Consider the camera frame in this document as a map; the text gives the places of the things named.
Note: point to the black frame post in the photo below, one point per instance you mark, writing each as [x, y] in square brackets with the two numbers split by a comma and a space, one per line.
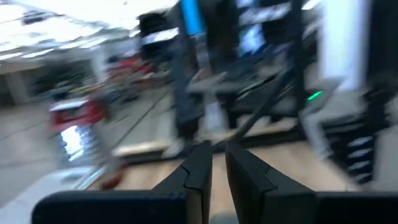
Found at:
[300, 46]

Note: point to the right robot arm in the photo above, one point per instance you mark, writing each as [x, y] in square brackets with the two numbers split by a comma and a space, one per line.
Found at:
[186, 102]

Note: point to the monitor with lit screen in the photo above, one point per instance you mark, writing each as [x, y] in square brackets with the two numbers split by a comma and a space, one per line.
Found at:
[192, 15]

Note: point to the black drawer unit white labels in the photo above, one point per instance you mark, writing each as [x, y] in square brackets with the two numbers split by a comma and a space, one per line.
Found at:
[357, 149]

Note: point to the black diagonal frame brace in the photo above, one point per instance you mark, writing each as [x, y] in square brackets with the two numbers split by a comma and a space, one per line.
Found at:
[261, 109]

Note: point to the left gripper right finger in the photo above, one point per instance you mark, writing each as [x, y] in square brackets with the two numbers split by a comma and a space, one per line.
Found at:
[258, 202]

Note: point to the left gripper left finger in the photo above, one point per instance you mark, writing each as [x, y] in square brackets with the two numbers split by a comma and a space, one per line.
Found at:
[174, 208]

